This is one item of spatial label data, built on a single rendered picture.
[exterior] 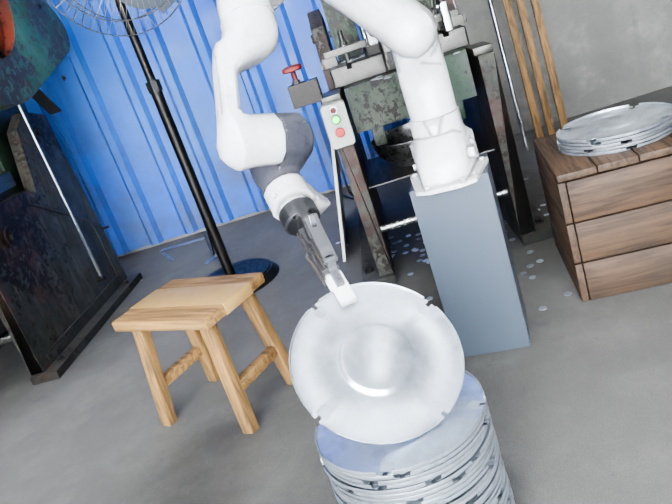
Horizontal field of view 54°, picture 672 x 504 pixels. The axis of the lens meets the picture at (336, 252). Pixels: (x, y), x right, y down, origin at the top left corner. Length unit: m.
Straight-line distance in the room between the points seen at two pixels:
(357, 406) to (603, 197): 0.90
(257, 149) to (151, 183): 2.54
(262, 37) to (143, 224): 2.55
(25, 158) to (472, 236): 1.95
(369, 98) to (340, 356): 1.17
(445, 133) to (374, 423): 0.70
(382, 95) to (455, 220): 0.71
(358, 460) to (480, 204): 0.69
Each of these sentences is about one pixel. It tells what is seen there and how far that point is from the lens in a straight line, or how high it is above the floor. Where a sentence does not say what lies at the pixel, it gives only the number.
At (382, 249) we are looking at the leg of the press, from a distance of 2.17.
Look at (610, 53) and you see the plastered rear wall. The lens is 3.74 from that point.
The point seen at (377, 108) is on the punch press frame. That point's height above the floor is 0.56.
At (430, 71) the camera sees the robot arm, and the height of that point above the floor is 0.69.
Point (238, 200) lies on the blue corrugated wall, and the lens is 3.64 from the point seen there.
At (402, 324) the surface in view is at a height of 0.35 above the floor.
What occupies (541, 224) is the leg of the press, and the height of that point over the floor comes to 0.03.
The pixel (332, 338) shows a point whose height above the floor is 0.38.
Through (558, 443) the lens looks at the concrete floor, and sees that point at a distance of 1.37.
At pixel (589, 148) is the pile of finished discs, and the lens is 1.77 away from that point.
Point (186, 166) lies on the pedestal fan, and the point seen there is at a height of 0.52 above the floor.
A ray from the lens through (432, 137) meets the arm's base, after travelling 1.49.
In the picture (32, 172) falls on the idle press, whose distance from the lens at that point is 2.94.
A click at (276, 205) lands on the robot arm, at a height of 0.57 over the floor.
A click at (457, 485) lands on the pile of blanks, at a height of 0.18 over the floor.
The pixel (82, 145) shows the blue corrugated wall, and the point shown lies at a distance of 3.79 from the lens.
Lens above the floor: 0.87
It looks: 19 degrees down
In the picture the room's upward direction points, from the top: 19 degrees counter-clockwise
